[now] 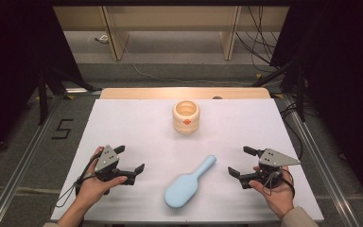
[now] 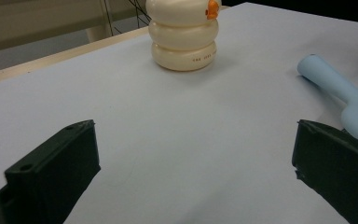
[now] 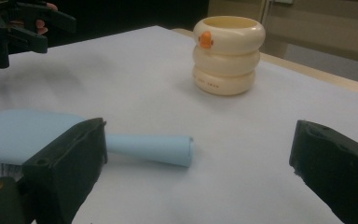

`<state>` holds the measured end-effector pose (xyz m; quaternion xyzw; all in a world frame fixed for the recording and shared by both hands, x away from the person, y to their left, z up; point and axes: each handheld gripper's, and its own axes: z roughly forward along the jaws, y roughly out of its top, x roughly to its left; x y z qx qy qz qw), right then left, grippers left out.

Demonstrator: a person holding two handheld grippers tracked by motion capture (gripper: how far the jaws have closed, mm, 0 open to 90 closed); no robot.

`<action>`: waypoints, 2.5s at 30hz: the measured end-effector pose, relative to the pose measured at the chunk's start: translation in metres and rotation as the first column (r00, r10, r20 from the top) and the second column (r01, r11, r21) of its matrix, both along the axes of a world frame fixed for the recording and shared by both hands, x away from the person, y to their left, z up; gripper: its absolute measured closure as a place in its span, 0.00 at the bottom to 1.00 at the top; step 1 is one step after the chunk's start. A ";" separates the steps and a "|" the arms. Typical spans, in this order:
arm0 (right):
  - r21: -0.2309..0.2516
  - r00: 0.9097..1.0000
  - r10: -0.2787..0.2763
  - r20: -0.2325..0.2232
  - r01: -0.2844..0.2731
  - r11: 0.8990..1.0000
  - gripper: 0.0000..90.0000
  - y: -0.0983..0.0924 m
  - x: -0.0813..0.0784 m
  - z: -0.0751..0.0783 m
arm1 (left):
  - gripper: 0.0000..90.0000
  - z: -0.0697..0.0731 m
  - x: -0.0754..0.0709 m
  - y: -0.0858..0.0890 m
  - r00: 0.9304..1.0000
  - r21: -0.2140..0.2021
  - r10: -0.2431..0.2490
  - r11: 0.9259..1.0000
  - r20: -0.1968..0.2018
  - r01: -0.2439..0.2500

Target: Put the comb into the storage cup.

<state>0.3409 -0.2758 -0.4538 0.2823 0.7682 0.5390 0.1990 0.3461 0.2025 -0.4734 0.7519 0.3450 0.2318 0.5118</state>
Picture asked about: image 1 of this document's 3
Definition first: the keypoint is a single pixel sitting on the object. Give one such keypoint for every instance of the black curtain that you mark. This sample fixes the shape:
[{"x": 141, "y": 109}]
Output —
[
  {"x": 6, "y": 63},
  {"x": 343, "y": 63}
]

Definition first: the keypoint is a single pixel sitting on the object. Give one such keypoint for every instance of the light blue hairbrush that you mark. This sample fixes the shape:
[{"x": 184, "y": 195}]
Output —
[{"x": 182, "y": 189}]

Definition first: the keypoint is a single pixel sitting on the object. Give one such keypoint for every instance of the white table cover board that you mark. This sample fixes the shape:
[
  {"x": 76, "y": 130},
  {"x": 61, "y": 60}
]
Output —
[{"x": 138, "y": 126}]

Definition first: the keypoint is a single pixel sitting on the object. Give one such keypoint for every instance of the cream ribbed cup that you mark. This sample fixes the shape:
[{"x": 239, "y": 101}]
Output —
[{"x": 186, "y": 124}]

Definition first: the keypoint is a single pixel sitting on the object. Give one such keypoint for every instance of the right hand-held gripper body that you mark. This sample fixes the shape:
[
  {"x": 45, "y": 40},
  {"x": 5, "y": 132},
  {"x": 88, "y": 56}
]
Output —
[{"x": 274, "y": 159}]

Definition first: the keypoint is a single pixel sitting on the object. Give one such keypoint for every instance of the aluminium floor rail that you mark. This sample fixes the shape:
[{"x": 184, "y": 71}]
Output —
[
  {"x": 329, "y": 179},
  {"x": 12, "y": 181}
]

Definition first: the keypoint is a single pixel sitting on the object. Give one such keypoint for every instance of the black tripod stand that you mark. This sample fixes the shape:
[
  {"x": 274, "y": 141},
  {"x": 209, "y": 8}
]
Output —
[{"x": 43, "y": 101}]

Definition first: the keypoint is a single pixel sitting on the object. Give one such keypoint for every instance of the person's right hand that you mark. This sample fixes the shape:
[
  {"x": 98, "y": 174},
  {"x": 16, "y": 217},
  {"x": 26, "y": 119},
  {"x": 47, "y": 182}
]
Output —
[{"x": 280, "y": 198}]

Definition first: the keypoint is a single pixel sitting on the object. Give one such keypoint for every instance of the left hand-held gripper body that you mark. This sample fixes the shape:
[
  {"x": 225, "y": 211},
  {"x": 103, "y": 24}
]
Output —
[{"x": 107, "y": 160}]

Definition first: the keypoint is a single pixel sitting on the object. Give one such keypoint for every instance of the black metal stand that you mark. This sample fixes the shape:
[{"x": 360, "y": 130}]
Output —
[{"x": 301, "y": 94}]

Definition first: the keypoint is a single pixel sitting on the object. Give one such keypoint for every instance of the beige wooden desk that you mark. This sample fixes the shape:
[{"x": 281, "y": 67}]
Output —
[{"x": 170, "y": 19}]

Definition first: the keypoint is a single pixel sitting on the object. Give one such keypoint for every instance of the person's left hand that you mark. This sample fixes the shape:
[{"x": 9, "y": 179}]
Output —
[{"x": 89, "y": 190}]

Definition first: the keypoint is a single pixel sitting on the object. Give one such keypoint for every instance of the wooden table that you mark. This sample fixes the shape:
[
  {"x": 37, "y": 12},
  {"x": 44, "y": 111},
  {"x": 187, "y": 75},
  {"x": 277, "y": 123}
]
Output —
[{"x": 157, "y": 93}]

